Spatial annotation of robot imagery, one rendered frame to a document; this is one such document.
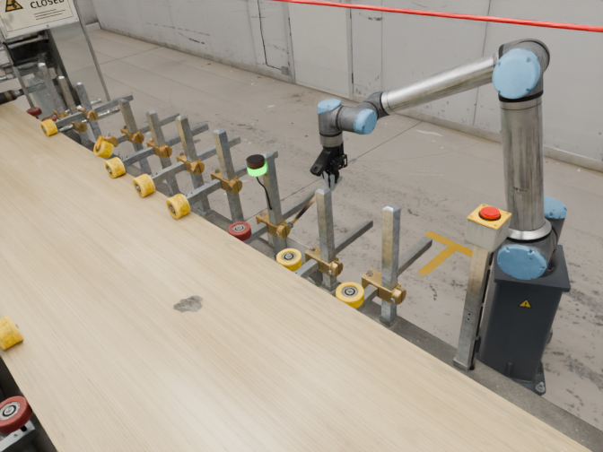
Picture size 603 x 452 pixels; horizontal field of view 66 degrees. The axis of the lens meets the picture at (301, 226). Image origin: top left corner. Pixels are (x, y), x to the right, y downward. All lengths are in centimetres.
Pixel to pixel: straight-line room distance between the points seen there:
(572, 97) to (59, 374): 350
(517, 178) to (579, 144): 243
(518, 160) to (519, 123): 12
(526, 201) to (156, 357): 117
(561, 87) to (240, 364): 319
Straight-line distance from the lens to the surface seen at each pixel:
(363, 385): 115
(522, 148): 151
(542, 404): 144
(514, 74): 143
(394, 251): 133
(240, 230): 163
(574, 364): 251
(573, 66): 381
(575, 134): 394
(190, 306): 138
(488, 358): 224
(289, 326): 127
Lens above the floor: 184
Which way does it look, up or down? 36 degrees down
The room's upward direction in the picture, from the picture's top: 7 degrees counter-clockwise
